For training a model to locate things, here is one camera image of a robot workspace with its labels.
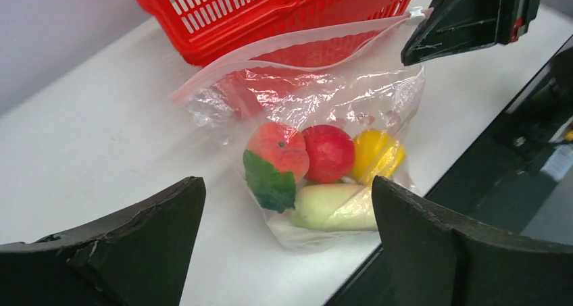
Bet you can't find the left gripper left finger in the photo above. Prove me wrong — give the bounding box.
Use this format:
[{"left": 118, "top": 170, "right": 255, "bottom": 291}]
[{"left": 1, "top": 177, "right": 206, "bottom": 305}]

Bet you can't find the yellow orange fruit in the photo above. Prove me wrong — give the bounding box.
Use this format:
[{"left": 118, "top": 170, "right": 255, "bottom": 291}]
[{"left": 350, "top": 129, "right": 405, "bottom": 184}]

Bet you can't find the red plastic shopping basket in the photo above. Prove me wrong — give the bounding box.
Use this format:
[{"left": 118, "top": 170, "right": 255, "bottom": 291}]
[{"left": 136, "top": 0, "right": 411, "bottom": 67}]

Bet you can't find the red apple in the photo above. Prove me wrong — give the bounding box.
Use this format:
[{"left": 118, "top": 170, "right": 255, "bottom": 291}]
[{"left": 302, "top": 124, "right": 355, "bottom": 184}]

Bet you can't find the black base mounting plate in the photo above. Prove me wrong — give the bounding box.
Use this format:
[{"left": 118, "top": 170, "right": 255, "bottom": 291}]
[{"left": 328, "top": 41, "right": 572, "bottom": 305}]

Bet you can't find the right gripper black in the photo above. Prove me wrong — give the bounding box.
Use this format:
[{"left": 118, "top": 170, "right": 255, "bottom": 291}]
[{"left": 401, "top": 0, "right": 541, "bottom": 66}]

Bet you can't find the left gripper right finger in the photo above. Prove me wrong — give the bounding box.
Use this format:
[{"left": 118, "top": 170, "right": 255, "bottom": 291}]
[{"left": 371, "top": 177, "right": 572, "bottom": 305}]

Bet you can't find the clear pink zip top bag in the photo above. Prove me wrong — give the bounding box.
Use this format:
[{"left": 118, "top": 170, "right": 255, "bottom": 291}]
[{"left": 171, "top": 7, "right": 431, "bottom": 251}]

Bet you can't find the orange pink peach toy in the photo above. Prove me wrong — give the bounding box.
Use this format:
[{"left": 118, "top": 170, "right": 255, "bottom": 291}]
[{"left": 246, "top": 122, "right": 309, "bottom": 182}]

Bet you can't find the white daikon radish toy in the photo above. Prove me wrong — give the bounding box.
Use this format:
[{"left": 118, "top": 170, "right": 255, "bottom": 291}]
[{"left": 289, "top": 183, "right": 377, "bottom": 232}]

